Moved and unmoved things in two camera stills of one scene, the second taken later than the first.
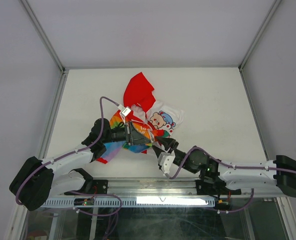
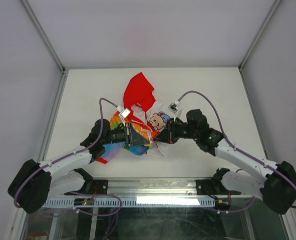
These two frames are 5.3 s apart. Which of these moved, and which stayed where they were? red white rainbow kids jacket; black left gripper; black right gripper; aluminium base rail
Moved: black right gripper
Stayed: black left gripper; aluminium base rail; red white rainbow kids jacket
